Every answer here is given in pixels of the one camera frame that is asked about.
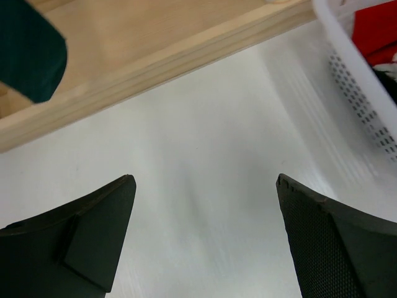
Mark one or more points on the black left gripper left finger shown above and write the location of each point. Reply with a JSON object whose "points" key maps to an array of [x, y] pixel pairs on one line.
{"points": [[72, 250]]}

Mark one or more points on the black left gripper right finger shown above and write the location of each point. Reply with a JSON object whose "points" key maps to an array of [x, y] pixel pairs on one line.
{"points": [[337, 250]]}

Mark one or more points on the red green christmas sock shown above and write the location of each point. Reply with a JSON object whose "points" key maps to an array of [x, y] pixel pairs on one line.
{"points": [[34, 54]]}

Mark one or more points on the white perforated plastic basket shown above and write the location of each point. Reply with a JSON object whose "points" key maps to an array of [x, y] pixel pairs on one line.
{"points": [[369, 101]]}

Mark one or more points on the dark clothes in basket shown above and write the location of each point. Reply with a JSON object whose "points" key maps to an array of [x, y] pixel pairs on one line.
{"points": [[388, 83]]}

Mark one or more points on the wooden clothes rack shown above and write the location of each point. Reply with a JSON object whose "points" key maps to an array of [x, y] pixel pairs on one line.
{"points": [[118, 49]]}

